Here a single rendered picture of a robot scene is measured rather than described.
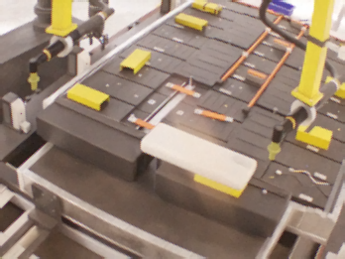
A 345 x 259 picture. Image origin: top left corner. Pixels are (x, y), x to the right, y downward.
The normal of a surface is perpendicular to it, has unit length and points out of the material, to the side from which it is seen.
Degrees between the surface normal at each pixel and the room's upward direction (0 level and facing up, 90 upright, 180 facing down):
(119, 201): 0
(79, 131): 0
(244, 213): 90
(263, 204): 0
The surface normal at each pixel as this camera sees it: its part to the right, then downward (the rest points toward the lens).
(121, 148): 0.07, -0.80
